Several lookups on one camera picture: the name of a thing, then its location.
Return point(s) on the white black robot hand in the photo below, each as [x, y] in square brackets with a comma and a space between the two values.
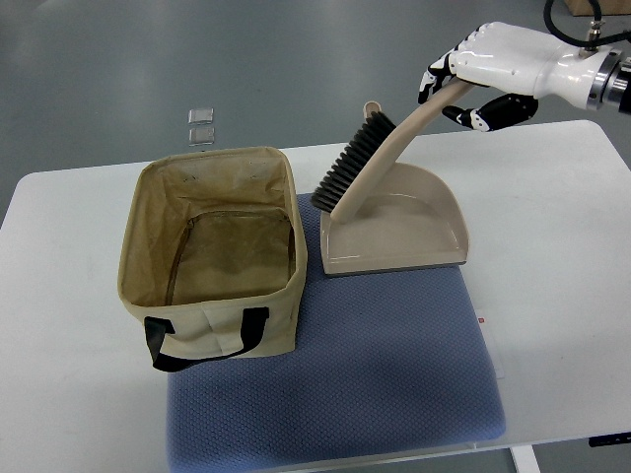
[526, 66]

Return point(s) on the beige hand broom black bristles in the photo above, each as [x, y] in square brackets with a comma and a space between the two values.
[365, 167]

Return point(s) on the yellow fabric storage bag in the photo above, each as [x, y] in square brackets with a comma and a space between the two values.
[214, 257]

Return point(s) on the wooden box corner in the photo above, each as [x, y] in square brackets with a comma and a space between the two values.
[607, 7]

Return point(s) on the beige plastic dustpan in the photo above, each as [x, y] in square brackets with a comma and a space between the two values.
[410, 220]

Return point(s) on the blue textured mat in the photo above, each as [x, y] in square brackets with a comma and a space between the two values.
[383, 363]

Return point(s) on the black table control panel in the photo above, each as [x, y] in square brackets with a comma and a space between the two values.
[610, 440]

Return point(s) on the white table leg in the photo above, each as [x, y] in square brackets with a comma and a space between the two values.
[524, 459]

